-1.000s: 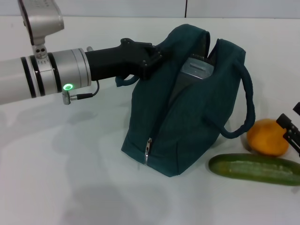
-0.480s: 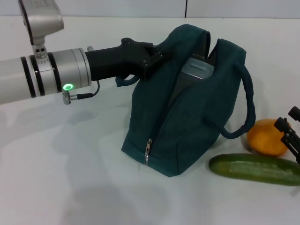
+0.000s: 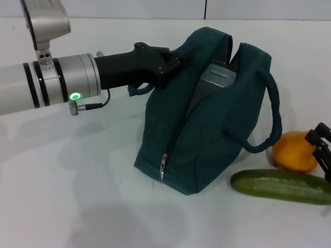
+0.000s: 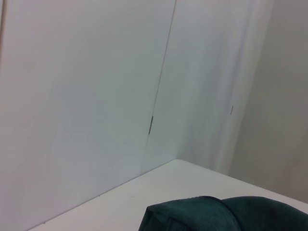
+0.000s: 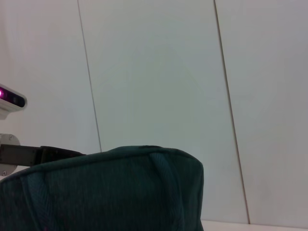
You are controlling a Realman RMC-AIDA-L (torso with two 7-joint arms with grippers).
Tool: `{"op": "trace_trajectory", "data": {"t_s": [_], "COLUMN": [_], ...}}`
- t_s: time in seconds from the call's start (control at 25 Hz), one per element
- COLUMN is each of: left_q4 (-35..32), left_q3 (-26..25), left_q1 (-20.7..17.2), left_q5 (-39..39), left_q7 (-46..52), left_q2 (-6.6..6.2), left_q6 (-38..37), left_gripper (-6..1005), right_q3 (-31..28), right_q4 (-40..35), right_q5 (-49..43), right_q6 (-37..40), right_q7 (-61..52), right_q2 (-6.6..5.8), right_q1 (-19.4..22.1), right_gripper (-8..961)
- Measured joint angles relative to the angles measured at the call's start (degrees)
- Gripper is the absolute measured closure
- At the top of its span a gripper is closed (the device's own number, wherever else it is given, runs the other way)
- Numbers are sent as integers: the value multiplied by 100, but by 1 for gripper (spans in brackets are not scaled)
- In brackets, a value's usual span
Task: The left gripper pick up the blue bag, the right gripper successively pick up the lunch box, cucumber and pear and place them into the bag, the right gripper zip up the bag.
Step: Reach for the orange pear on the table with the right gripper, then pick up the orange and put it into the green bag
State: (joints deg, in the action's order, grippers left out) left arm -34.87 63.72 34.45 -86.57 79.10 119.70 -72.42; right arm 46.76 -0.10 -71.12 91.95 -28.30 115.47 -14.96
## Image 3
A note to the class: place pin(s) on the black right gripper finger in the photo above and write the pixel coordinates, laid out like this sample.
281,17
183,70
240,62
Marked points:
325,160
322,131

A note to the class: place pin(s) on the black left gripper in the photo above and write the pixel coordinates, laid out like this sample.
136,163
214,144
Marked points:
124,68

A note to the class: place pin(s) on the orange pear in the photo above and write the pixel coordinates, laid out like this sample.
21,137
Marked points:
292,152

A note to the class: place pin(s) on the clear blue-rimmed plastic container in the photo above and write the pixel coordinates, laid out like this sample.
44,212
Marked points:
217,76

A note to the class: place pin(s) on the green cucumber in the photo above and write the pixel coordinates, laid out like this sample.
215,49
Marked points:
271,186

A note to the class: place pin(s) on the teal fabric lunch bag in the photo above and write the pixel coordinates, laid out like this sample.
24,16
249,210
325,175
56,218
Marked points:
219,124

